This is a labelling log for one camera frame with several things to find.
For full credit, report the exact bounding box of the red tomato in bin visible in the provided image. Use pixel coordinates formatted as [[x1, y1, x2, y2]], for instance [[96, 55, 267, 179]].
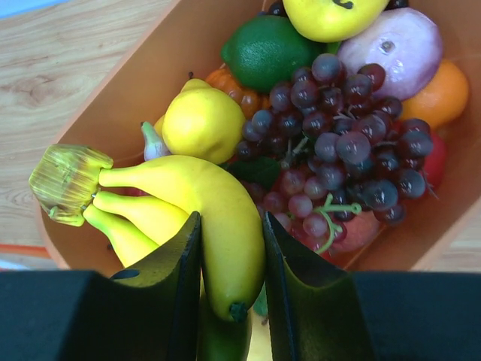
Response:
[[422, 132, 447, 188]]

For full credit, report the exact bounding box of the clear zip bag orange seal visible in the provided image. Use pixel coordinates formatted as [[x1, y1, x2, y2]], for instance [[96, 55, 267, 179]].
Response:
[[1, 244, 50, 272]]

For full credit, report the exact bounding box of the purple eggplant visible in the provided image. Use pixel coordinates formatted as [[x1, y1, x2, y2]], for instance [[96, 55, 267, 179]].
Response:
[[141, 122, 171, 161]]

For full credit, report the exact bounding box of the green lime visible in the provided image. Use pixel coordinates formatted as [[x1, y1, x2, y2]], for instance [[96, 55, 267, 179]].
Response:
[[221, 15, 325, 93]]

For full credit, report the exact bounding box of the red apple in bin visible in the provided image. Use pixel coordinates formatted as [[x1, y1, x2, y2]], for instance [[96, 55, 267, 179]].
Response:
[[331, 211, 381, 253]]

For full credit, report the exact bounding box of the small orange pumpkin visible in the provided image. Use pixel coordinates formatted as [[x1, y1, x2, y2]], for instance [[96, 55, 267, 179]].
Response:
[[205, 68, 270, 119]]

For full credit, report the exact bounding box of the purple onion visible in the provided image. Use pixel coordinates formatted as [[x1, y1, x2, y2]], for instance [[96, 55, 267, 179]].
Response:
[[337, 8, 443, 101]]

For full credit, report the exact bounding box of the yellow lemon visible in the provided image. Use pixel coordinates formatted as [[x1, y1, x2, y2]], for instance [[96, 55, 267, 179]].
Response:
[[162, 78, 246, 164]]

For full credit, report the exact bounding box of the orange fruit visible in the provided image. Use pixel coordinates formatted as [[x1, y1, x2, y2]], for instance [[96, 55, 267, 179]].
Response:
[[400, 59, 470, 129]]

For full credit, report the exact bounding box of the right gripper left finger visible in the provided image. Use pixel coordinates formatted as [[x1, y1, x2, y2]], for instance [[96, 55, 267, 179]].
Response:
[[1, 213, 201, 360]]

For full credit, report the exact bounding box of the red grape bunch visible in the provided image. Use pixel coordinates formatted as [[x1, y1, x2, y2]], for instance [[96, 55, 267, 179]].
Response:
[[243, 169, 347, 255]]

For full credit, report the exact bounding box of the yellow apple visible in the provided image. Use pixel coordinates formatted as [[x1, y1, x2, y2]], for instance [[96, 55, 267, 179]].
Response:
[[283, 0, 389, 43]]

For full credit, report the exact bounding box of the orange plastic bin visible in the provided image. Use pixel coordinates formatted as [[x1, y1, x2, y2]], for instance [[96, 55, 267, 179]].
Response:
[[57, 0, 480, 272]]

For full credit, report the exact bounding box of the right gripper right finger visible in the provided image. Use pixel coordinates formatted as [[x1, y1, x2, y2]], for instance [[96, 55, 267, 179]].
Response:
[[263, 214, 480, 360]]

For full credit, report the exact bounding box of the dark purple grape bunch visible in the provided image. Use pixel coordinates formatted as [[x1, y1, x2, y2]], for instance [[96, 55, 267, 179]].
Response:
[[235, 53, 434, 225]]

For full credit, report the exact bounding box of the yellow banana bunch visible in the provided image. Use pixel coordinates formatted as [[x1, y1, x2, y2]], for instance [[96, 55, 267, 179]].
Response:
[[29, 144, 265, 323]]

